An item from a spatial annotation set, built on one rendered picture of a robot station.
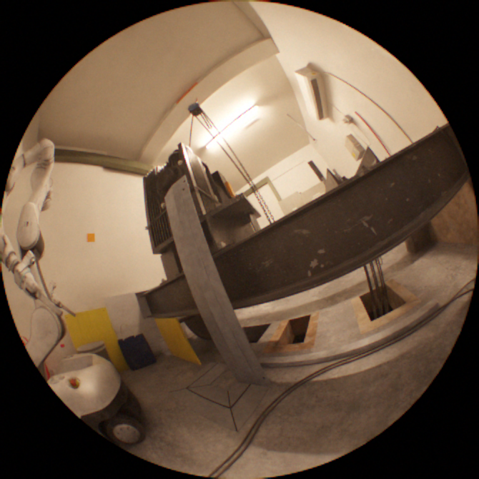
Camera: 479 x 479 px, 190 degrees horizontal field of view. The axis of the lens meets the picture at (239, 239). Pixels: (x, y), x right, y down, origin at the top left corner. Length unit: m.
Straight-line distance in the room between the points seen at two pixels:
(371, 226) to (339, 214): 0.13
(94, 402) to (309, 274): 0.91
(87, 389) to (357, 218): 1.07
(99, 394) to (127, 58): 2.64
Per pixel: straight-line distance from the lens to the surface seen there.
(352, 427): 0.58
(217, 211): 0.74
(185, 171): 1.00
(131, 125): 2.57
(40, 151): 1.05
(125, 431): 0.78
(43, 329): 0.81
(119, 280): 1.75
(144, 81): 2.36
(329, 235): 0.52
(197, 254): 0.58
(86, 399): 0.68
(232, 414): 0.71
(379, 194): 0.59
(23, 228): 0.95
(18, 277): 0.70
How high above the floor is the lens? 0.56
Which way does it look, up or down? 12 degrees up
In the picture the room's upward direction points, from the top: 23 degrees counter-clockwise
